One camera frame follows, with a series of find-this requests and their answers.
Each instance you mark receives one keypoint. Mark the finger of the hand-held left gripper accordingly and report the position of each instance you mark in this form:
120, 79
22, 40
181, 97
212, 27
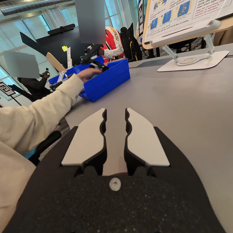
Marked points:
99, 66

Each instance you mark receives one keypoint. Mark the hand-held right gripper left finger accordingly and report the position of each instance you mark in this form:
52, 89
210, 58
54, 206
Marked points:
86, 143

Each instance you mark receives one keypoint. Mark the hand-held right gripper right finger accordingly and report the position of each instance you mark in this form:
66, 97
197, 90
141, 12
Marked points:
145, 143

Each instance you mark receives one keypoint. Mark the blue plastic bin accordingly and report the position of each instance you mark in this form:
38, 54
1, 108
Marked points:
109, 81
71, 72

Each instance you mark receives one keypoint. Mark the person's left forearm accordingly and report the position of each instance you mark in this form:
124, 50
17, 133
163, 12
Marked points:
36, 116

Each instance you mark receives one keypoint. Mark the yellow sticker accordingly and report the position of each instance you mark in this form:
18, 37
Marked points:
64, 48

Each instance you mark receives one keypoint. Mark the dark monitor screen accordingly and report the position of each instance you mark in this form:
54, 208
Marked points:
54, 47

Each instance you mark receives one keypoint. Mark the wooden board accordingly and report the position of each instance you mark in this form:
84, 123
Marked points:
54, 62

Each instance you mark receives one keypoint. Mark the black jacket with yellow trim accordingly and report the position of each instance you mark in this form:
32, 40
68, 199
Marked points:
131, 45

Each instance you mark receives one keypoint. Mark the black video bar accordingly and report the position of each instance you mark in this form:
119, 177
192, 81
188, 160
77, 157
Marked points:
61, 29

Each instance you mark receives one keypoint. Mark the black device with green display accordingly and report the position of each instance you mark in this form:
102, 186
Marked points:
54, 87

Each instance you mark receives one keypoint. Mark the black white printed marker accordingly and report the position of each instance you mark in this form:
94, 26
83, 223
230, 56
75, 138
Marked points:
5, 89
140, 18

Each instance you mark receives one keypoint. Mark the person's cream sweatshirt torso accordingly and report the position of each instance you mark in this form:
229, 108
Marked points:
12, 173

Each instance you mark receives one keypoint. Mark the printed instruction sheet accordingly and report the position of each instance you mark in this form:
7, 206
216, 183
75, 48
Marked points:
173, 18

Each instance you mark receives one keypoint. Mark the brown cardboard box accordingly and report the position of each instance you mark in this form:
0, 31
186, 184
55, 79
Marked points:
223, 36

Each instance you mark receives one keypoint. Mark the white document stand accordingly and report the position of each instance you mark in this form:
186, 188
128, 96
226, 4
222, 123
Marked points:
225, 25

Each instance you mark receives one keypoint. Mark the white metal bracket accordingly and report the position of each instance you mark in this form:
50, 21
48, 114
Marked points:
69, 58

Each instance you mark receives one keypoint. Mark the silver ventilation duct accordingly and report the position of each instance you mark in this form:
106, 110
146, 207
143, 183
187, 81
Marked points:
27, 7

